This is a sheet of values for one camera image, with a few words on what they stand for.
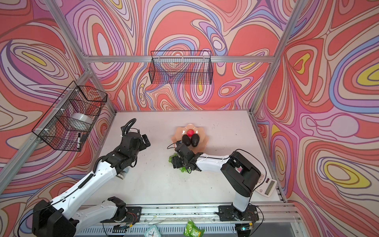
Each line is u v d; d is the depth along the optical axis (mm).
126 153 581
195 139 964
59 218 375
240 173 486
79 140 719
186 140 986
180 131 1040
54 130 677
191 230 689
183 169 860
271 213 752
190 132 1002
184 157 690
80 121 702
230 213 733
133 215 722
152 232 676
